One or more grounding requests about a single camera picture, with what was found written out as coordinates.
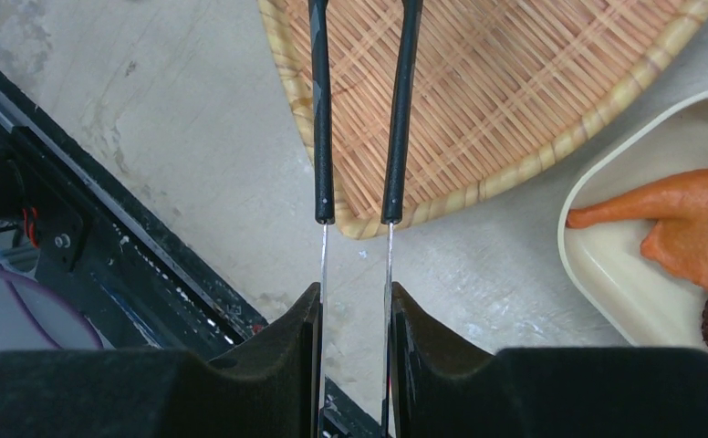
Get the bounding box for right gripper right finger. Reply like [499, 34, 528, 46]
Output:
[390, 284, 708, 437]

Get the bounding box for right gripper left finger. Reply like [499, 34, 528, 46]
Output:
[0, 283, 320, 437]

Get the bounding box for beige lunch box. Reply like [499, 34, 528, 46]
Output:
[557, 91, 708, 351]

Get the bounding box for woven bamboo basket tray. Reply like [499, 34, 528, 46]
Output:
[256, 0, 708, 241]

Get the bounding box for black metal tongs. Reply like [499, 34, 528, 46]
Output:
[308, 1, 423, 437]

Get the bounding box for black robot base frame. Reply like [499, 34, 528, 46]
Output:
[0, 42, 385, 438]

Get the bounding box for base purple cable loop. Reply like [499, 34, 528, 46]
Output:
[0, 221, 105, 352]

